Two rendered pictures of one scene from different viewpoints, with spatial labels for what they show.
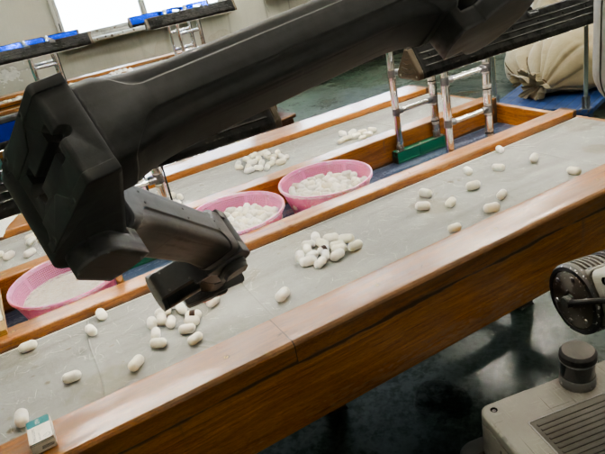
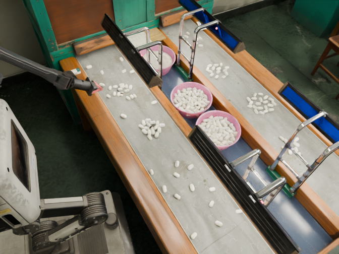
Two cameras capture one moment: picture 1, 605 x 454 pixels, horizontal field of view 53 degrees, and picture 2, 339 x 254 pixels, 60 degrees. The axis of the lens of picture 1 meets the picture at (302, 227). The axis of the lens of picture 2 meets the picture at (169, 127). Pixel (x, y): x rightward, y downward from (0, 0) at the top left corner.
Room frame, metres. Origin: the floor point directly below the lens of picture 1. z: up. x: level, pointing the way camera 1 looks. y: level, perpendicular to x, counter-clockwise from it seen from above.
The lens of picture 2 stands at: (1.12, -1.06, 2.14)
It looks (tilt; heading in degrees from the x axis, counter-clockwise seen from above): 53 degrees down; 80
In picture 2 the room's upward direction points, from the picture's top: 4 degrees clockwise
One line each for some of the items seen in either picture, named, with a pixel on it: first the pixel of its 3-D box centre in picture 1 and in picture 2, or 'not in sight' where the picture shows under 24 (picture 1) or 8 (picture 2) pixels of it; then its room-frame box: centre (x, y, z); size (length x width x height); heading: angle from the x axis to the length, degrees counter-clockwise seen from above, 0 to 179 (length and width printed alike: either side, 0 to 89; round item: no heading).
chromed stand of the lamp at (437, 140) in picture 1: (397, 85); (305, 155); (1.94, -0.39, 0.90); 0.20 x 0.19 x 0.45; 114
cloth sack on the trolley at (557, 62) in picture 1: (570, 56); not in sight; (3.81, -1.90, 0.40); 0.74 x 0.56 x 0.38; 113
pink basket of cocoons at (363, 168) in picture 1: (327, 192); (217, 132); (1.58, -0.09, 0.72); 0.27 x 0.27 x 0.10
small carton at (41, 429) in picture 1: (40, 433); (75, 71); (0.73, 0.45, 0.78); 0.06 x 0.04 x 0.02; 24
